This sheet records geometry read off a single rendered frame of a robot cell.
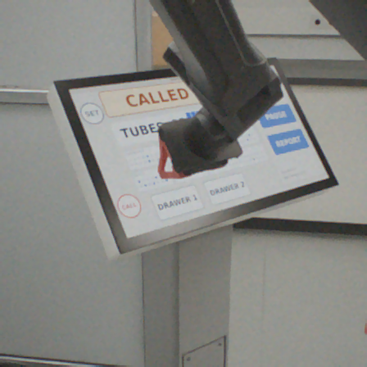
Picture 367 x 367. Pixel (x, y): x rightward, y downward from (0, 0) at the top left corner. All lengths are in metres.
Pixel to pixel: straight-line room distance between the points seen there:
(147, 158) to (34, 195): 1.00
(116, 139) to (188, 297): 0.38
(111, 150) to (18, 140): 0.96
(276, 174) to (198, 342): 0.40
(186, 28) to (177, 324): 0.84
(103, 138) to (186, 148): 0.27
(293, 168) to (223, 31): 0.71
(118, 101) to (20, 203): 1.02
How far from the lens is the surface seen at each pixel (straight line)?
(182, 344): 1.20
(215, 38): 0.43
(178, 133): 0.69
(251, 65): 0.49
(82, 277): 1.97
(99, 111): 0.95
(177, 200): 0.94
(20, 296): 2.10
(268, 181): 1.06
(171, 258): 1.09
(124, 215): 0.88
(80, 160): 0.91
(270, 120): 1.14
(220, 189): 0.99
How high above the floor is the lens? 1.35
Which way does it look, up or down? 20 degrees down
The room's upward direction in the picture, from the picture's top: straight up
